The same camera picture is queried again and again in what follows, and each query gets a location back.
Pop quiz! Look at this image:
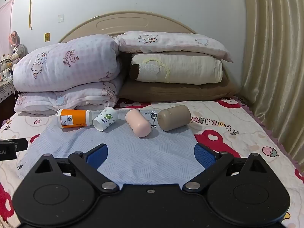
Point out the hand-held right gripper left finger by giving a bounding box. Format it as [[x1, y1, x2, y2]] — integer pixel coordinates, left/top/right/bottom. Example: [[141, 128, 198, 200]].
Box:
[[33, 143, 120, 193]]

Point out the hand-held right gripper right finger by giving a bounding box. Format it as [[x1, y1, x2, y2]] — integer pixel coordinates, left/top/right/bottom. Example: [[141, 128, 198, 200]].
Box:
[[182, 143, 270, 193]]

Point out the white paper cup green print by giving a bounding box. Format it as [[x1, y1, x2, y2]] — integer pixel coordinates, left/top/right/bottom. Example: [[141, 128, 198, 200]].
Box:
[[92, 107, 119, 132]]

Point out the brown cup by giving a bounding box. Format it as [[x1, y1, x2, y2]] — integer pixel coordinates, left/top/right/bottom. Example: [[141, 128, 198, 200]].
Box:
[[157, 105, 192, 132]]

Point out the pink cup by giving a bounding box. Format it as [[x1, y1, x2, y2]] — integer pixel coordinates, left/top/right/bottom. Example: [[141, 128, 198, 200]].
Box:
[[125, 108, 151, 138]]

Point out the printed bed sheet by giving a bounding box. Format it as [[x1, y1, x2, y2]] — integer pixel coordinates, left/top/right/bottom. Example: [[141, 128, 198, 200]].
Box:
[[0, 97, 304, 228]]

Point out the orange bottle with white cap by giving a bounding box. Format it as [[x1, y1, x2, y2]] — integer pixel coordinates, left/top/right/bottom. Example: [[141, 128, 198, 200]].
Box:
[[56, 108, 93, 129]]

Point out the light blue patterned cloth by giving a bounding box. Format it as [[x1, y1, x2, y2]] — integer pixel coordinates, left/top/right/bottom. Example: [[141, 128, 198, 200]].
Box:
[[17, 108, 206, 186]]

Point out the side table with patterned cloth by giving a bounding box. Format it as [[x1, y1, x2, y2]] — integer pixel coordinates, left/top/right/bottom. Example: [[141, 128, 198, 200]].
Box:
[[0, 78, 17, 101]]

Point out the brown pillow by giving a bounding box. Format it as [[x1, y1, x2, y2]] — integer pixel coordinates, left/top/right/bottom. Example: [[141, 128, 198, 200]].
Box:
[[117, 77, 238, 103]]

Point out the cream folded blanket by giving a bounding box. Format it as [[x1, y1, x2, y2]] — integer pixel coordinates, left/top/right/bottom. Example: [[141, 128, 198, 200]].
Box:
[[129, 52, 224, 84]]

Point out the folded pink white quilt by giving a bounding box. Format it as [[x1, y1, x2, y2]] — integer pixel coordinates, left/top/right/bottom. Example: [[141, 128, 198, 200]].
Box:
[[13, 34, 123, 115]]

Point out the grey plush bunny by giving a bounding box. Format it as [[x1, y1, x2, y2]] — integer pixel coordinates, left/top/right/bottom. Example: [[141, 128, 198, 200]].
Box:
[[8, 31, 29, 64]]

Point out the cream curtain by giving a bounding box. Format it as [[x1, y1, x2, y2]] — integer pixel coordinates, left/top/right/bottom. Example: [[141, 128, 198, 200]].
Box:
[[239, 0, 304, 163]]

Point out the pink printed pillow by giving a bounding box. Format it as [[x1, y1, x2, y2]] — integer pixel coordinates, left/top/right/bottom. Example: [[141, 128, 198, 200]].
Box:
[[114, 31, 234, 63]]

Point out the pink curtain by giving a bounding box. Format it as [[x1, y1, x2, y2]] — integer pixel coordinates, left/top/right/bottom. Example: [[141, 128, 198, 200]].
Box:
[[0, 0, 14, 55]]

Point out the beige headboard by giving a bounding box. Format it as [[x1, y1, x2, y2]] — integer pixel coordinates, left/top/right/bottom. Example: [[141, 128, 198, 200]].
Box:
[[58, 11, 198, 44]]

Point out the long yellow tape strip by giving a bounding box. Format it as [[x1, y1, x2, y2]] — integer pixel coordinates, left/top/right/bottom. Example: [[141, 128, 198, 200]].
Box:
[[28, 0, 36, 30]]

